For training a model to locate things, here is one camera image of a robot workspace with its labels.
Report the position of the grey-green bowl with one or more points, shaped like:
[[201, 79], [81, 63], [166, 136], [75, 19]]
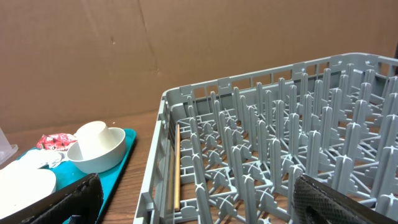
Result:
[[104, 161]]

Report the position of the wooden chopstick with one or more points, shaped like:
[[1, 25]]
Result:
[[177, 170]]

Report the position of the grey dishwasher rack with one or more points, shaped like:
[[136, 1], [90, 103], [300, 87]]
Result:
[[245, 140]]

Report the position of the white paper cup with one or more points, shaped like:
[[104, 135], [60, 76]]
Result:
[[95, 139]]

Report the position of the teal serving tray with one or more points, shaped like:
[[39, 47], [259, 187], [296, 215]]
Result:
[[67, 173]]

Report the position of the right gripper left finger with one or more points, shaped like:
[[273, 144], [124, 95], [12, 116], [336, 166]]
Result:
[[79, 202]]

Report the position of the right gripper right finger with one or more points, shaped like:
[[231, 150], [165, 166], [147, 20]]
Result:
[[315, 202]]

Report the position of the clear plastic bin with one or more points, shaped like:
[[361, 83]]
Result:
[[6, 149]]

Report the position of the small pink-white bowl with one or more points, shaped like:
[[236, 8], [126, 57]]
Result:
[[22, 188]]

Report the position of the white napkin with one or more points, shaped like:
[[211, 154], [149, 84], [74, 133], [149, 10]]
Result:
[[35, 159]]

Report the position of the red snack wrapper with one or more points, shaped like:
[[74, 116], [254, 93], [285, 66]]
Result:
[[56, 142]]

